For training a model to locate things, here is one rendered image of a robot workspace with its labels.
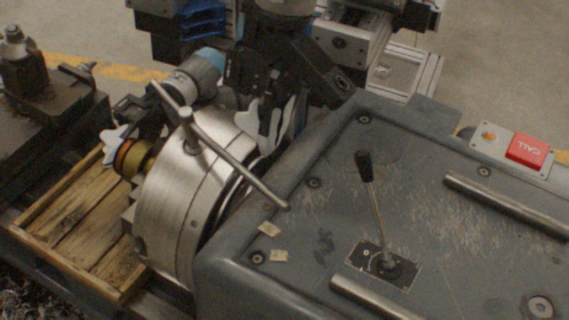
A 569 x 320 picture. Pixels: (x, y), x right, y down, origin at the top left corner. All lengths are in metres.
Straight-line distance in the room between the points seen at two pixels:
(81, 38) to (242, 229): 2.61
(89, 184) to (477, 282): 0.89
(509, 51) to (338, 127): 2.58
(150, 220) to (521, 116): 2.36
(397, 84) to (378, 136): 1.78
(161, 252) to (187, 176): 0.13
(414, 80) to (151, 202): 1.93
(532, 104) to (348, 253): 2.45
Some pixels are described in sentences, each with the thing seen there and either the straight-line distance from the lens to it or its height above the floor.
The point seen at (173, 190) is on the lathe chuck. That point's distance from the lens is 1.02.
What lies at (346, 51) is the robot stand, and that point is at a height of 1.07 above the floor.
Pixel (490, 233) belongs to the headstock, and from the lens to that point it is 0.95.
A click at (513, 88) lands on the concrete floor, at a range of 3.32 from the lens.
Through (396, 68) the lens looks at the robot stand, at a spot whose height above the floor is 0.21.
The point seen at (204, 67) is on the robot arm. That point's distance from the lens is 1.37.
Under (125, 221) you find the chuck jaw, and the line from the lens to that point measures 1.11.
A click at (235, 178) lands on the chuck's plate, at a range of 1.03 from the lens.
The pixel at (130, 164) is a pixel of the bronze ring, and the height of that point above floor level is 1.11.
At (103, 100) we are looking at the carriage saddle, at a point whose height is 0.92.
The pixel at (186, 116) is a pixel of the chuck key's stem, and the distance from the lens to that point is 0.96.
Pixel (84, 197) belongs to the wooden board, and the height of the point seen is 0.89.
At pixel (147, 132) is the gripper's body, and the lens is 1.27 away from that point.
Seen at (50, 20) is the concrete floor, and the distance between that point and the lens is 3.61.
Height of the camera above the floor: 1.97
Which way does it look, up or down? 46 degrees down
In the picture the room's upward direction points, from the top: 4 degrees clockwise
